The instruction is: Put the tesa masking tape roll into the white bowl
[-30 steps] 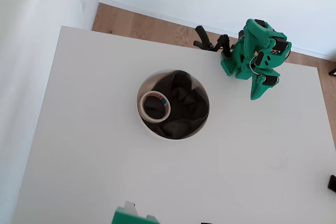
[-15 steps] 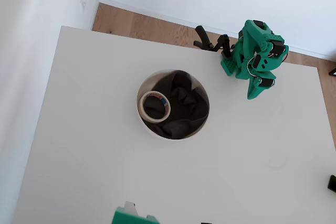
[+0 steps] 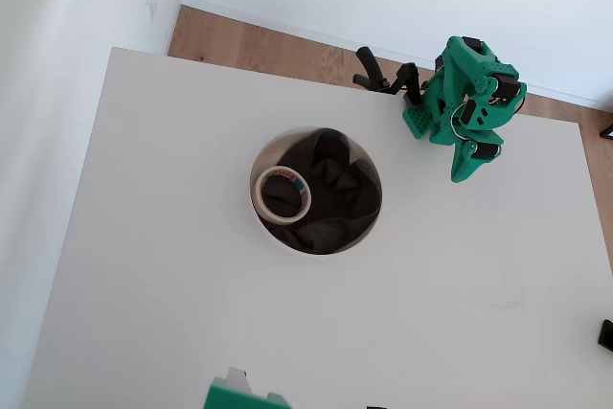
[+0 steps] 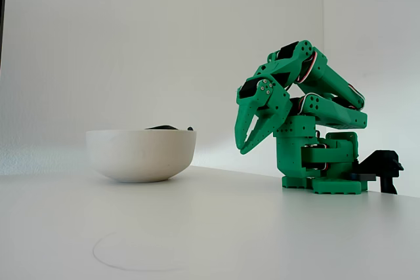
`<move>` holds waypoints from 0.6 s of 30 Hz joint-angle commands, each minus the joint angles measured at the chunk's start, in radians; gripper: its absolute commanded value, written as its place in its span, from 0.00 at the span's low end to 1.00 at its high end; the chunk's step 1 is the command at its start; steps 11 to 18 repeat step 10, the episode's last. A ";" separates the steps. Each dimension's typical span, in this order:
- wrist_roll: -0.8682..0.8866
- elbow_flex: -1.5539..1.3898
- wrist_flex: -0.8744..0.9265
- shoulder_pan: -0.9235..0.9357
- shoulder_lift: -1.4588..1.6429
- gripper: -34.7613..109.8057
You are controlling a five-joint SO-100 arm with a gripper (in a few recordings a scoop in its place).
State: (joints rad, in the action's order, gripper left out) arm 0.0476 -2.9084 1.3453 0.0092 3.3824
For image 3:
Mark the white tape roll red print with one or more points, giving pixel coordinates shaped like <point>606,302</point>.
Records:
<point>280,220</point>

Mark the black object on floor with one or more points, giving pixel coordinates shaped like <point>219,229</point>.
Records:
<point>608,132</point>

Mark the black table clamp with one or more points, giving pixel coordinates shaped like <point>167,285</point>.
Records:
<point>376,71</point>

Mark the white round bowl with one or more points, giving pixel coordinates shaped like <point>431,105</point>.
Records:
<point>268,145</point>

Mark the green and white printed stand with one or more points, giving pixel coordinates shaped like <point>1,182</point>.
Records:
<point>230,394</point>

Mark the black crumpled cloth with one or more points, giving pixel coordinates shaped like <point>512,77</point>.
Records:
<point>345,198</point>

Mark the green gripper with motor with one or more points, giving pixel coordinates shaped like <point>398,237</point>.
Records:
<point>485,152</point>

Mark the black box-shaped device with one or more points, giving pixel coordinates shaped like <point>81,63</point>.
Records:
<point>607,334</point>

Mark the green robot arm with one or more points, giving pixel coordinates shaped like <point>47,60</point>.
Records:
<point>460,69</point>

